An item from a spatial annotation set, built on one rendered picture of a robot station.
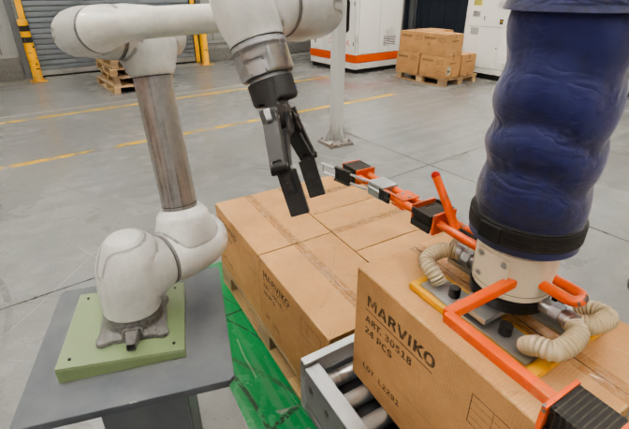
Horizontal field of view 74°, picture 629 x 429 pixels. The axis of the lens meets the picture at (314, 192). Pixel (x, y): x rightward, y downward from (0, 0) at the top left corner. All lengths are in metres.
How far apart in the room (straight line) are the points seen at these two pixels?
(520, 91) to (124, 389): 1.09
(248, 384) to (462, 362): 1.33
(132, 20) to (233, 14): 0.33
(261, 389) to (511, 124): 1.64
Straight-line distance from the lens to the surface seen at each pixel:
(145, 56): 1.20
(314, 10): 0.78
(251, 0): 0.68
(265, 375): 2.16
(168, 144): 1.22
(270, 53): 0.67
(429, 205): 1.19
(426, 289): 1.09
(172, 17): 0.94
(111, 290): 1.20
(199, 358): 1.24
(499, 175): 0.89
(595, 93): 0.83
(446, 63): 8.27
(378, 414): 1.35
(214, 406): 2.09
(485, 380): 0.96
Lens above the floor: 1.63
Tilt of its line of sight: 26 degrees down
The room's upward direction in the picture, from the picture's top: straight up
